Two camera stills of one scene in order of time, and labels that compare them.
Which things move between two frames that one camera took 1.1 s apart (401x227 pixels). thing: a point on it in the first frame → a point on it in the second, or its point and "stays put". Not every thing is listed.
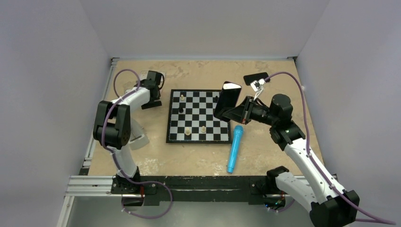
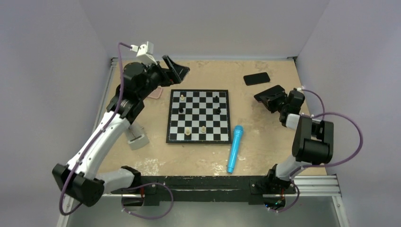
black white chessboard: [191, 119] stays put
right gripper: [242, 113] → [269, 101]
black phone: [248, 79] stays put
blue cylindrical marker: [239, 131] stays put
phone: [228, 99] → [275, 89]
